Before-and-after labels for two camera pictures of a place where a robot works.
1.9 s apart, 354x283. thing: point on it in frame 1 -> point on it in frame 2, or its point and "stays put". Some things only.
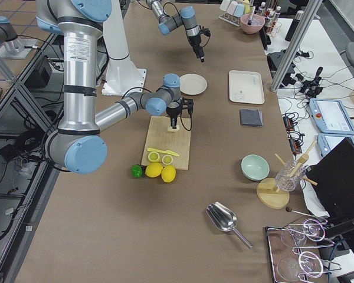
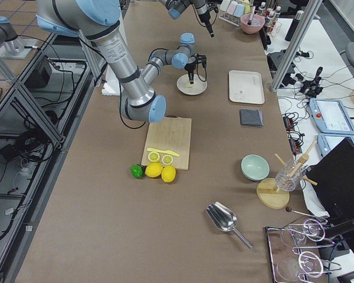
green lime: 136,171 stays put
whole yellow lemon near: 169,173 stays put
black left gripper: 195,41 -> 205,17
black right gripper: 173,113 -> 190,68
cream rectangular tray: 246,86 stays put
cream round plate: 193,84 stays put
